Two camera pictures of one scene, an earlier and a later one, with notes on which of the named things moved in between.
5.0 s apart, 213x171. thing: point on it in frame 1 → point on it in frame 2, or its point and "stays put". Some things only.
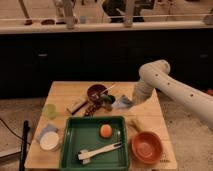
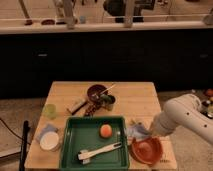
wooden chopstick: (108, 88) stays put
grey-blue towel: (122, 103) → (136, 131)
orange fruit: (106, 130) stays put
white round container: (49, 140) stays put
